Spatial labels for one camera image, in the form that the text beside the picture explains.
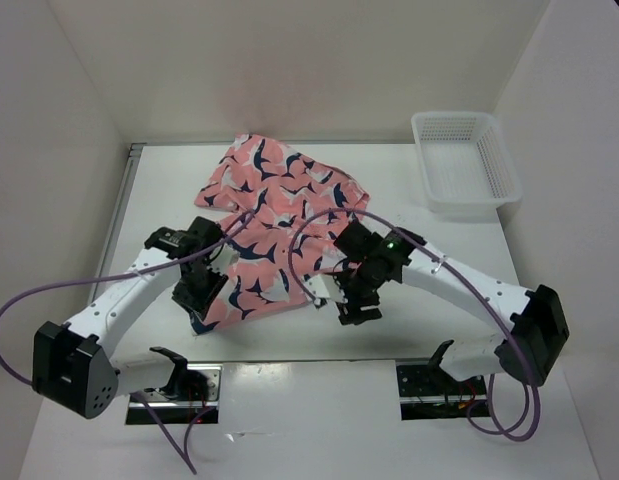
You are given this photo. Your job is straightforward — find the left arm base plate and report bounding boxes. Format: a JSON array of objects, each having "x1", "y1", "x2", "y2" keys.
[{"x1": 118, "y1": 362, "x2": 222, "y2": 426}]

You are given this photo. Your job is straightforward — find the pink shark print shorts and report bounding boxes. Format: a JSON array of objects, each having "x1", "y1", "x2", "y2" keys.
[{"x1": 190, "y1": 134, "x2": 370, "y2": 335}]

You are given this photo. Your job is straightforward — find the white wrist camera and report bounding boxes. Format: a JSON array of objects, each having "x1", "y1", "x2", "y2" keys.
[
  {"x1": 209, "y1": 245, "x2": 239, "y2": 275},
  {"x1": 305, "y1": 274, "x2": 346, "y2": 308}
]

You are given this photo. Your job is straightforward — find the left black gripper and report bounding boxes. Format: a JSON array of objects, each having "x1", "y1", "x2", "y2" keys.
[{"x1": 170, "y1": 260, "x2": 228, "y2": 319}]

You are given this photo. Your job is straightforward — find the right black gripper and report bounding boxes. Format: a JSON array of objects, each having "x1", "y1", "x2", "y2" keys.
[{"x1": 329, "y1": 258, "x2": 383, "y2": 324}]

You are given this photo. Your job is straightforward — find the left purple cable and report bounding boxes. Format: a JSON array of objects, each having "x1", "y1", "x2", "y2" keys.
[{"x1": 0, "y1": 209, "x2": 258, "y2": 475}]

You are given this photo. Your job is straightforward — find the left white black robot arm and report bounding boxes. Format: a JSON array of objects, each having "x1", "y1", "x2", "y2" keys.
[{"x1": 31, "y1": 217, "x2": 236, "y2": 419}]

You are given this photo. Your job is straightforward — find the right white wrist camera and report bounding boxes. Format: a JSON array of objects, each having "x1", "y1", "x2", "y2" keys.
[{"x1": 305, "y1": 274, "x2": 346, "y2": 308}]

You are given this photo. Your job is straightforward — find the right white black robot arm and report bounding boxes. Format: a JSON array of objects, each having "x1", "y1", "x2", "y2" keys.
[{"x1": 334, "y1": 221, "x2": 570, "y2": 393}]

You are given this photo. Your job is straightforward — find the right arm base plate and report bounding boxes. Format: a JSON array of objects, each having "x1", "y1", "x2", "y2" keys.
[{"x1": 395, "y1": 360, "x2": 489, "y2": 421}]

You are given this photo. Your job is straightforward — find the white plastic mesh basket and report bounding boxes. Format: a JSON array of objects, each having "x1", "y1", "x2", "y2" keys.
[{"x1": 411, "y1": 111, "x2": 522, "y2": 216}]

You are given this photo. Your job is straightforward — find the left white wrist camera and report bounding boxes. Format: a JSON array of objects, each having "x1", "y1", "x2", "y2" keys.
[{"x1": 209, "y1": 245, "x2": 239, "y2": 275}]

